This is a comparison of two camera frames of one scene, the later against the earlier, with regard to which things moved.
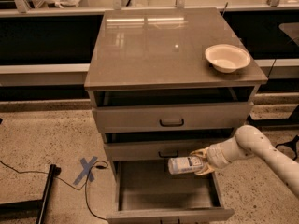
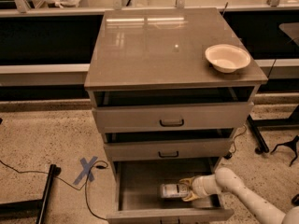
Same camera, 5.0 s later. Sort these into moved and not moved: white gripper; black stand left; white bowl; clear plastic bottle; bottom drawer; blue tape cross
Moved: white gripper; clear plastic bottle
Not moved: black stand left; white bowl; bottom drawer; blue tape cross
